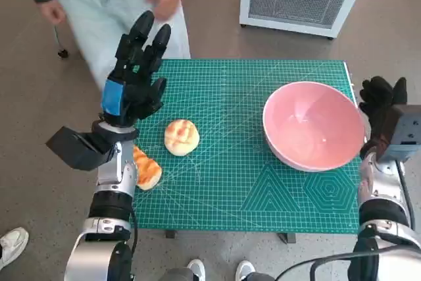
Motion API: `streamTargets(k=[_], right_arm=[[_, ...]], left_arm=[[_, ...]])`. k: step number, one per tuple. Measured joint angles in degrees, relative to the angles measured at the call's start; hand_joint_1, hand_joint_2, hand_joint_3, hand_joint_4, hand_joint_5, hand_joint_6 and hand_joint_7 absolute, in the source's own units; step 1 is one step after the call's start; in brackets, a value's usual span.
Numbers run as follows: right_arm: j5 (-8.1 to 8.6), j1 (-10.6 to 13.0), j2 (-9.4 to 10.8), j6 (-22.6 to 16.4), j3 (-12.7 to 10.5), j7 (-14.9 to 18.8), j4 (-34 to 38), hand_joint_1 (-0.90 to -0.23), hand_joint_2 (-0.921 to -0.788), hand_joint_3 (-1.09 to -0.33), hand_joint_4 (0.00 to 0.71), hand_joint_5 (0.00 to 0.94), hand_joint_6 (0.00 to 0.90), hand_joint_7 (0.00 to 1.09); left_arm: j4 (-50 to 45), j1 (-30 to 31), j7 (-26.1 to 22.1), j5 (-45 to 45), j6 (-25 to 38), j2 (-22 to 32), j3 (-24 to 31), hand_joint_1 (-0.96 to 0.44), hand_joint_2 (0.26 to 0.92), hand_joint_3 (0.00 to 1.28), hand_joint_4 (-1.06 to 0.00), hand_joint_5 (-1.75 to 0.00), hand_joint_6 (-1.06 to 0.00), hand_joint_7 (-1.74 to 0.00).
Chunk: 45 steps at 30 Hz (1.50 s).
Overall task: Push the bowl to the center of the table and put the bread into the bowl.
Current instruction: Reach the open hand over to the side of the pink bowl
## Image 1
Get white shoe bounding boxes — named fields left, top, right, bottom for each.
left=0, top=227, right=30, bottom=270
left=187, top=259, right=207, bottom=281
left=235, top=260, right=254, bottom=281

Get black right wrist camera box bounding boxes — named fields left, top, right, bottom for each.
left=374, top=104, right=421, bottom=165

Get pink bowl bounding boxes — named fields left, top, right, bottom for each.
left=262, top=80, right=366, bottom=172

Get round toy bread bun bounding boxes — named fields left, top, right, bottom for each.
left=164, top=118, right=201, bottom=157

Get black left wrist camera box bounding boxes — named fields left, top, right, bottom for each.
left=45, top=125, right=114, bottom=172

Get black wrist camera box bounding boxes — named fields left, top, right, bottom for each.
left=374, top=104, right=421, bottom=165
left=45, top=125, right=114, bottom=172

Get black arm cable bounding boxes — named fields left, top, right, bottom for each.
left=129, top=208, right=139, bottom=264
left=276, top=248, right=421, bottom=281

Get green cutting mat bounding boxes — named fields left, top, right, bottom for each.
left=130, top=59, right=361, bottom=235

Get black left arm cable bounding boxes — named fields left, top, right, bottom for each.
left=129, top=208, right=139, bottom=264

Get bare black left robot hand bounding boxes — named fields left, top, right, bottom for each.
left=100, top=10, right=172, bottom=128

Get person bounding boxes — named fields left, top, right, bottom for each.
left=6, top=0, right=197, bottom=93

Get long toasted toy bread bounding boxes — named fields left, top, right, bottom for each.
left=132, top=145, right=162, bottom=192

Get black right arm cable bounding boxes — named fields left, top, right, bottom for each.
left=276, top=248, right=421, bottom=281

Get person's right hand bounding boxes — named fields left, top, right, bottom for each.
left=41, top=0, right=66, bottom=26

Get grey chair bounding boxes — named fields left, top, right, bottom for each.
left=52, top=24, right=70, bottom=59

